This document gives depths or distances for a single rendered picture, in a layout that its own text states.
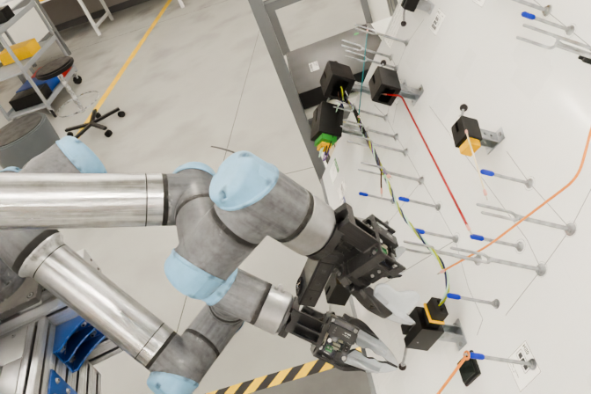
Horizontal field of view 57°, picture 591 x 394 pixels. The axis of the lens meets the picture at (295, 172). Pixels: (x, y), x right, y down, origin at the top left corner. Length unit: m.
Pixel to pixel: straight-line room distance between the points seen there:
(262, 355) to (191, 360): 1.54
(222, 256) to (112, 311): 0.36
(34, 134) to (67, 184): 3.34
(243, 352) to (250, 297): 1.65
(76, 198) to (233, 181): 0.23
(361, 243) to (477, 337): 0.29
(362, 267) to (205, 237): 0.21
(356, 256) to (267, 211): 0.16
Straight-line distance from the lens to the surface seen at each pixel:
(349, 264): 0.74
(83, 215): 0.76
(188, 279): 0.68
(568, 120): 0.85
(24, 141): 4.09
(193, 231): 0.68
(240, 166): 0.62
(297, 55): 1.97
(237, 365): 2.53
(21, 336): 1.51
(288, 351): 2.46
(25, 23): 7.50
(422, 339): 0.91
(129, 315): 0.98
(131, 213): 0.76
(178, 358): 0.97
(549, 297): 0.81
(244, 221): 0.64
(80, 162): 1.06
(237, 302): 0.92
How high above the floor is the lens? 1.89
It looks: 34 degrees down
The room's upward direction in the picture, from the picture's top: 23 degrees counter-clockwise
